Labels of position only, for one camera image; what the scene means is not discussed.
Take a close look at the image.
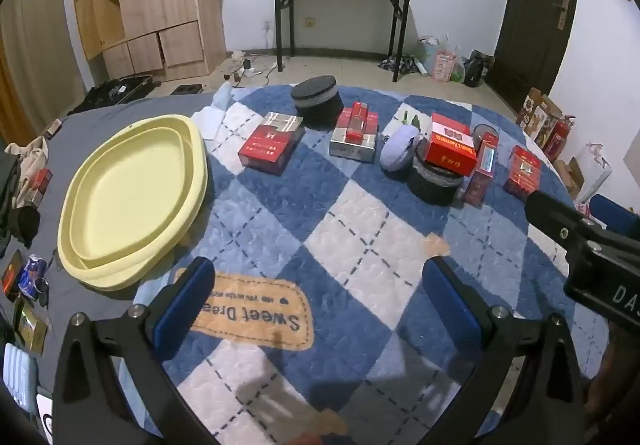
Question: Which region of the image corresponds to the red box with gold emblem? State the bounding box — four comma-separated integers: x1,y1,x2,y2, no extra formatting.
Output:
502,146,543,201

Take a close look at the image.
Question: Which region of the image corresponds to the dark round tin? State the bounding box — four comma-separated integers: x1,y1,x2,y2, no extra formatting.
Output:
472,124,500,151

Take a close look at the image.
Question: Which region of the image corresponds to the black round sponge block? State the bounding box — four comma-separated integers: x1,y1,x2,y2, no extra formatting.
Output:
291,74,345,130
406,158,465,206

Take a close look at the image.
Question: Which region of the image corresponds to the plastic bag with pink packet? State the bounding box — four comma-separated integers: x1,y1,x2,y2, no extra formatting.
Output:
417,32,468,83

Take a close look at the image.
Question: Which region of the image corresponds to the white paper bag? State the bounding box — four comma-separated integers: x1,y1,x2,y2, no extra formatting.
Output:
570,142,613,203

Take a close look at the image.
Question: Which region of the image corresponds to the printed cardboard box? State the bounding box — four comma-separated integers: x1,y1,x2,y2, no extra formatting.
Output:
515,88,563,146

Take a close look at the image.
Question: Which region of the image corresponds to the small red box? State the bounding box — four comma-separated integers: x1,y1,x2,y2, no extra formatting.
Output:
22,168,53,206

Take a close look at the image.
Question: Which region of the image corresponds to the grey bed sheet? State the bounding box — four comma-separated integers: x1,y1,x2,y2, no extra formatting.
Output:
0,92,236,445

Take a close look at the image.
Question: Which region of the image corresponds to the yellow plastic basin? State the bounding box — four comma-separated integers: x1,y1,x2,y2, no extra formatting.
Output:
56,114,208,293

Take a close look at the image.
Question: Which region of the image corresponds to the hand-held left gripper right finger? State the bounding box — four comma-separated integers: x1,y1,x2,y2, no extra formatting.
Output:
422,256,586,445

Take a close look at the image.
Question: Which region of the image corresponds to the slim red box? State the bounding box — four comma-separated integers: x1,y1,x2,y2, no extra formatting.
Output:
464,141,498,206

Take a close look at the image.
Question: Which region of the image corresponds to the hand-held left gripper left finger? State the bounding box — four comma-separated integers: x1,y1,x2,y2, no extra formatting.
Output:
52,256,221,445

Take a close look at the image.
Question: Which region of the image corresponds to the power strip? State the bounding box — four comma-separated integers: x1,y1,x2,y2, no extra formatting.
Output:
222,52,263,86

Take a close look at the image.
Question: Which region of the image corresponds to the beige cloth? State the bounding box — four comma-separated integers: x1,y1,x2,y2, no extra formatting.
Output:
5,135,51,206

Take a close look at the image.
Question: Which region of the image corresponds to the dark door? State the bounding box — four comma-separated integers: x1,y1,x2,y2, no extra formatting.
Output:
485,0,581,113

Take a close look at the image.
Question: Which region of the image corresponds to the large red and silver carton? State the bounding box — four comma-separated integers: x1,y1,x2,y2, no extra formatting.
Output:
237,112,306,176

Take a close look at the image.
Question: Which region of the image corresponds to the orange-red box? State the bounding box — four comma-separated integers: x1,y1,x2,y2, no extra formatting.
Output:
424,112,478,177

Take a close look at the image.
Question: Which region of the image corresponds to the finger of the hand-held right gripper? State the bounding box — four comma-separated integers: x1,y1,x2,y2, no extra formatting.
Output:
525,190,640,251
590,195,640,236

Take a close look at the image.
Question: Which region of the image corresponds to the metal door handle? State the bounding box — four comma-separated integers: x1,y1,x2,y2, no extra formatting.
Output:
552,0,571,31

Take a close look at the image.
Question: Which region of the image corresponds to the black suitcase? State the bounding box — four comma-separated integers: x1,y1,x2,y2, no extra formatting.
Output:
67,74,161,115

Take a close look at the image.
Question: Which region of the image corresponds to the light blue ribbed case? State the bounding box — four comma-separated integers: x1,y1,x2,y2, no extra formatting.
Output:
2,342,38,408

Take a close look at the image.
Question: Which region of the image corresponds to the beige curtain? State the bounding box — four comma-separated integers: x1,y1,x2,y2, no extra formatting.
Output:
0,0,96,146

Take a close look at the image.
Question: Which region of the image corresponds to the dark clothing pile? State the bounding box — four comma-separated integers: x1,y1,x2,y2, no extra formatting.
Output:
0,152,23,256

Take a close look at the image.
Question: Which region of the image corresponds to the blue and white checked blanket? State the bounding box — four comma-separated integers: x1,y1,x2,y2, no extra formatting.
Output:
132,84,613,445

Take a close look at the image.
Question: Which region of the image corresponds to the black bag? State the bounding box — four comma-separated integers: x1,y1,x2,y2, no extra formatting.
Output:
462,49,493,88

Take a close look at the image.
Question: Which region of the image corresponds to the purple plush toy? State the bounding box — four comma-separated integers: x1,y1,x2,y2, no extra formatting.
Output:
380,109,423,172

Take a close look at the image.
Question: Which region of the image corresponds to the dark patterned cloth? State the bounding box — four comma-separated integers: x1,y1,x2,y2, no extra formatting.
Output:
377,54,421,76

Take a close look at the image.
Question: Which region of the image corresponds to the blue drink can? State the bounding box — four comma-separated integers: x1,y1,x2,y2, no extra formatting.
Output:
19,255,48,298

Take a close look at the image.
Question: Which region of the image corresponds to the black pouch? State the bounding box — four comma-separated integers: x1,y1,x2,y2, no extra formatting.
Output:
7,206,41,246

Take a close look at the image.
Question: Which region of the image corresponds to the red fire extinguisher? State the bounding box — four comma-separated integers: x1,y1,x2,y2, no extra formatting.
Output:
542,114,576,161

